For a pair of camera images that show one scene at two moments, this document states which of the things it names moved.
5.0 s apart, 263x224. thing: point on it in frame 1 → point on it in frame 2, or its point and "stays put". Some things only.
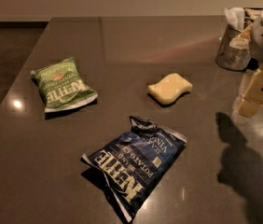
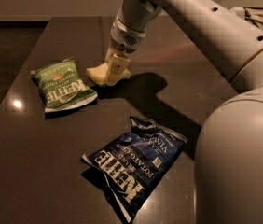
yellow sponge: x=165 y=91 → x=99 y=74
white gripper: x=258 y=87 → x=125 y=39
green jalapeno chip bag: x=62 y=86 stays put
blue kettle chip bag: x=132 y=166 stays put
